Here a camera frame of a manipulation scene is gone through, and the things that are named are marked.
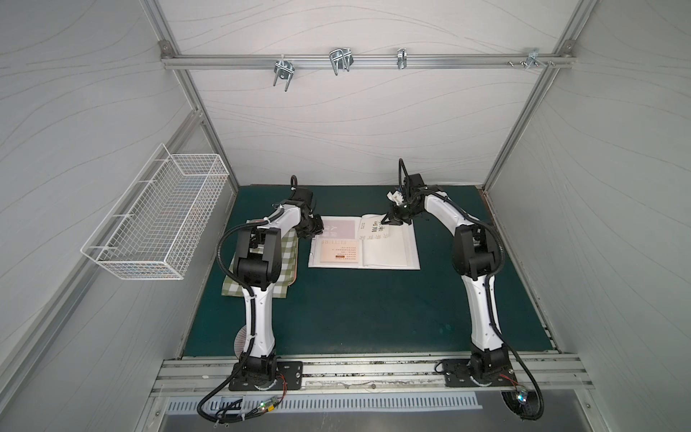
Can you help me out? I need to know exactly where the white photo album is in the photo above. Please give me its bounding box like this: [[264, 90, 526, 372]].
[[309, 223, 420, 270]]

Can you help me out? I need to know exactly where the red photo card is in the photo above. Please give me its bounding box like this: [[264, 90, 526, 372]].
[[321, 217, 359, 239]]

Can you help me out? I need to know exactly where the pale pink photo card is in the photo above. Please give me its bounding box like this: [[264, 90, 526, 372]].
[[320, 239, 360, 265]]

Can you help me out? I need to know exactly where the white photo card black text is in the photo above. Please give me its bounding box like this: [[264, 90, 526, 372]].
[[358, 214, 390, 240]]

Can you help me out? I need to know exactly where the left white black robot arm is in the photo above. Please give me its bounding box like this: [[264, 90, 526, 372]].
[[230, 185, 323, 387]]

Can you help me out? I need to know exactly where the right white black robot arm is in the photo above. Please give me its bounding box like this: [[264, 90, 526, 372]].
[[381, 167, 510, 386]]

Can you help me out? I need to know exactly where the green checkered photo album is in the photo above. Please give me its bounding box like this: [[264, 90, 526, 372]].
[[221, 229, 299, 299]]

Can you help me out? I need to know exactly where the pink ribbed cup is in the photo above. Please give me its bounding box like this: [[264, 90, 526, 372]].
[[233, 326, 248, 358]]

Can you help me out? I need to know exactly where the white slotted vent strip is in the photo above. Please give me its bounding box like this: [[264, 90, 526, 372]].
[[166, 392, 483, 415]]

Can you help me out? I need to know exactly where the right black corrugated cable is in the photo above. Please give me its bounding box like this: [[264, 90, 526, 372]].
[[425, 185, 545, 421]]

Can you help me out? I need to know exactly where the black corrugated cable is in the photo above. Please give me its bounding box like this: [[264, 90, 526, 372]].
[[196, 212, 282, 423], [425, 185, 545, 421]]

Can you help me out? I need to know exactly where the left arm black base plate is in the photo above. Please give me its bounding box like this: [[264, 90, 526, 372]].
[[228, 360, 303, 392]]

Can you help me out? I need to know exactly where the white wire basket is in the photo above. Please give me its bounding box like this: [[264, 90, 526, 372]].
[[80, 144, 229, 281]]

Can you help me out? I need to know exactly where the metal bracket with screws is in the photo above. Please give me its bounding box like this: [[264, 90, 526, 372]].
[[507, 49, 556, 70]]

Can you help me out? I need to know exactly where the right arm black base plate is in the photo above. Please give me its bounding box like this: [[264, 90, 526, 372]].
[[434, 358, 518, 388]]

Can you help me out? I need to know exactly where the horizontal aluminium rail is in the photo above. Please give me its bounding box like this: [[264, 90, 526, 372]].
[[161, 52, 577, 70]]

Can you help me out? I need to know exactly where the left black corrugated cable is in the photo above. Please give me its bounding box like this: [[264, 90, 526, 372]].
[[196, 212, 282, 423]]

